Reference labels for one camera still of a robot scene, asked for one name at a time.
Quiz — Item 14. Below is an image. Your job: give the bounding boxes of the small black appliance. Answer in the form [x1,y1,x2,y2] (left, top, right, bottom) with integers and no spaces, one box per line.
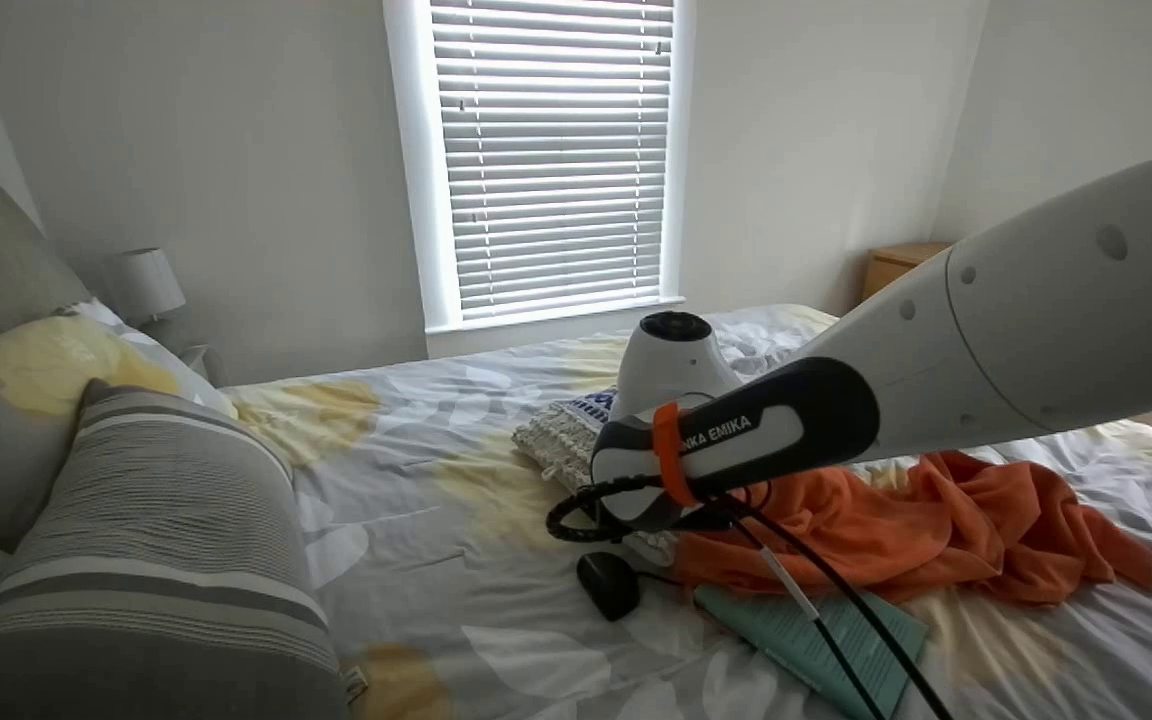
[574,546,650,623]

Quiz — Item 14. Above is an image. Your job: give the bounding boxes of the bed with floral duvet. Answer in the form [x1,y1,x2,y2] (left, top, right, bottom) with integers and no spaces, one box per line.
[221,299,1152,720]

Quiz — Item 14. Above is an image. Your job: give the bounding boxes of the white window blinds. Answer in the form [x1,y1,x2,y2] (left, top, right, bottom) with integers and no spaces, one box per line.
[380,0,699,335]

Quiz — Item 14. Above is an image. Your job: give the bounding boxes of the light teal cloth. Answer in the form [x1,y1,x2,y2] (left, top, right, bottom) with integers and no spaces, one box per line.
[694,579,932,720]

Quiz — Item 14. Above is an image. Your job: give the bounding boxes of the light wooden nightstand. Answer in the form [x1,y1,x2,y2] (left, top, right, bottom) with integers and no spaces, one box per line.
[857,237,959,309]

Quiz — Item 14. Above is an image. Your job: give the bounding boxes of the dark bedside nightstand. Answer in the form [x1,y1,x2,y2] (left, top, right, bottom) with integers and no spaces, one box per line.
[148,314,225,389]

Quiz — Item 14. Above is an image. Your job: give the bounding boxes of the orange blanket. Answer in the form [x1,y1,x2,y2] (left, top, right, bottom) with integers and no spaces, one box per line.
[669,449,1152,610]

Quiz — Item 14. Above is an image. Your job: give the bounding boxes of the white bedside lamp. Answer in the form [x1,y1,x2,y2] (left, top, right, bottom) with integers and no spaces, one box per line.
[106,245,191,332]

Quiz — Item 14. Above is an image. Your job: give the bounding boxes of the grey striped pillow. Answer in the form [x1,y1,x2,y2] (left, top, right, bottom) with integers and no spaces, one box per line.
[0,374,358,720]

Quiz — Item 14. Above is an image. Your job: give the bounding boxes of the small floral grey yellow pillow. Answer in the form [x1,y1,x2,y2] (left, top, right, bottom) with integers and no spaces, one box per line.
[0,295,246,550]

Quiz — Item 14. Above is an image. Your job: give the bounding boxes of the orange strap on arm wrist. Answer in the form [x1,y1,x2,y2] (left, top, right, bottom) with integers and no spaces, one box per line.
[650,396,705,514]

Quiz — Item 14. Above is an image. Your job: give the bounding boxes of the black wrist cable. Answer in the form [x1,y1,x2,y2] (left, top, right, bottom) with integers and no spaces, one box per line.
[545,475,957,720]

